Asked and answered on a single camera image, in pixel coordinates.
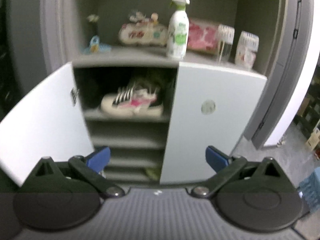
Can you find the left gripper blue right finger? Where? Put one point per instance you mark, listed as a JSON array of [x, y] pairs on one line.
[[216, 159]]

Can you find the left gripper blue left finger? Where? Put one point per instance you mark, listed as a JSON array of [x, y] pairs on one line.
[[98, 159]]

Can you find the right white cabinet door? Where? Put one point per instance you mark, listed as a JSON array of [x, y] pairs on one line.
[[212, 106]]

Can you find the white cabinet door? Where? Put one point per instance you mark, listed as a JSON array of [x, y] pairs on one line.
[[212, 106], [47, 122]]

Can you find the yellow-green shoe on shelf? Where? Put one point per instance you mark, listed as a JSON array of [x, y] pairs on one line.
[[153, 173]]

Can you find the left white cabinet door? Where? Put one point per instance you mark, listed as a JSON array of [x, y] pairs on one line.
[[47, 122]]

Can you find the grey shoe cabinet shelves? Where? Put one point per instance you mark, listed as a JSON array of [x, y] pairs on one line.
[[136, 142]]

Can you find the pink white sneaker on shelf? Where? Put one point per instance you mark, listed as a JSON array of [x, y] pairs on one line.
[[141, 97]]

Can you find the blue plastic basket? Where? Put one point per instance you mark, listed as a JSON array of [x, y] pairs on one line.
[[309, 188]]

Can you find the blue ornament on cabinet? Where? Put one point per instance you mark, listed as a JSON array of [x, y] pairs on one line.
[[95, 46]]

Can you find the right clear air freshener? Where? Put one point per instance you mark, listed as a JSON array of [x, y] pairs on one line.
[[246, 50]]

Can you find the clear air freshener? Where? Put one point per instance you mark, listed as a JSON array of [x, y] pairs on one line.
[[225, 38], [246, 50]]

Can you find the pink patterned box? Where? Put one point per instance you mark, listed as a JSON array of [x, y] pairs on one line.
[[202, 36]]

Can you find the left clear air freshener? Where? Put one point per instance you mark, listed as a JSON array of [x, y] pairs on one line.
[[225, 38]]

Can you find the white green bottle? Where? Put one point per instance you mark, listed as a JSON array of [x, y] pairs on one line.
[[178, 31]]

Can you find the white decorated tissue box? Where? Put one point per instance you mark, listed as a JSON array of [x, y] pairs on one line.
[[143, 30]]

